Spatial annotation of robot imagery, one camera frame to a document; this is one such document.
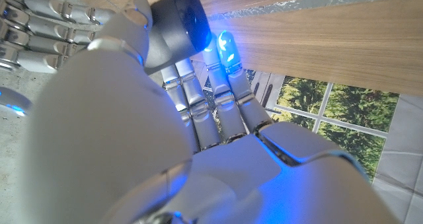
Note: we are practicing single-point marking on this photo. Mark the printed window backdrop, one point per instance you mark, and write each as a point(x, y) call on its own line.
point(357, 111)

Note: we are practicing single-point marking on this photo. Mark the black TV remote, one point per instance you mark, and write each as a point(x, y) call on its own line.
point(175, 25)

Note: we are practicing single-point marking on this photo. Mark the grey tape strip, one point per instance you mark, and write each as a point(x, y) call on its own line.
point(314, 1)

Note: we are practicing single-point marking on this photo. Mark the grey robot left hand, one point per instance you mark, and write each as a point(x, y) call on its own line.
point(115, 134)

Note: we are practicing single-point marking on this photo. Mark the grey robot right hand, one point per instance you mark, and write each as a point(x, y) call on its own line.
point(43, 25)

